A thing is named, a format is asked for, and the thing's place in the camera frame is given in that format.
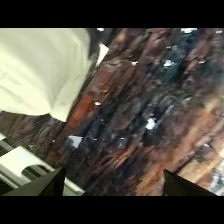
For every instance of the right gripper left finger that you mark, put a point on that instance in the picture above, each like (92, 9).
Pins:
(46, 186)

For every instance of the white garment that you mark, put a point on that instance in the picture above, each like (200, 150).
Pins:
(40, 66)

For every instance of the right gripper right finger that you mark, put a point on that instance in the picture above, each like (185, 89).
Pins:
(180, 187)

